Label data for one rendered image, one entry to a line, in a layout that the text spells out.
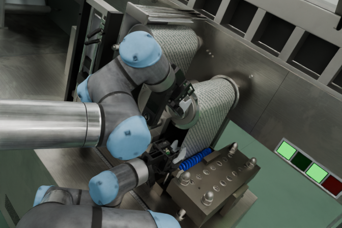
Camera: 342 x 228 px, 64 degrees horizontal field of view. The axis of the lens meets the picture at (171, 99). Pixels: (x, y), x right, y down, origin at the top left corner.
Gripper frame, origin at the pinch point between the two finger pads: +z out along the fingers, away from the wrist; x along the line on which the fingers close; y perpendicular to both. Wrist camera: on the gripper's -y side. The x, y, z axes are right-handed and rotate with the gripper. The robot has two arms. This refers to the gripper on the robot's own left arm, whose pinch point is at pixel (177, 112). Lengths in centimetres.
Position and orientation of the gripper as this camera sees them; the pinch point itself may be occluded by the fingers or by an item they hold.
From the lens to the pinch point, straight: 84.3
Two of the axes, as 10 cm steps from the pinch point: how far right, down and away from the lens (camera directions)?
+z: 2.9, 3.7, 8.8
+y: 6.7, -7.4, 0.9
